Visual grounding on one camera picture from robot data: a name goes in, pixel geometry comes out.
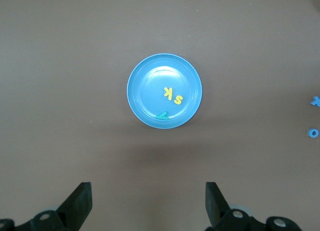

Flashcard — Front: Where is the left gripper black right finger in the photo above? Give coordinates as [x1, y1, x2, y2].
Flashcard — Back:
[205, 181, 268, 231]

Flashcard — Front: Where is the blue plate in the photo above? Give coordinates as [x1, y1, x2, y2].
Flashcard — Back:
[126, 53, 203, 130]

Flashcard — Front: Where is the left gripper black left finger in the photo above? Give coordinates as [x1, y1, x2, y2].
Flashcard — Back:
[17, 181, 93, 231]

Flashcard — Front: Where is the yellow foam letter k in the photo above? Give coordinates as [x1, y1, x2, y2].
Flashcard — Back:
[163, 86, 174, 101]

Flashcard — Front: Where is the teal foam letter y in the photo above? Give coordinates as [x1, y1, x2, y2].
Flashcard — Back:
[155, 111, 170, 121]

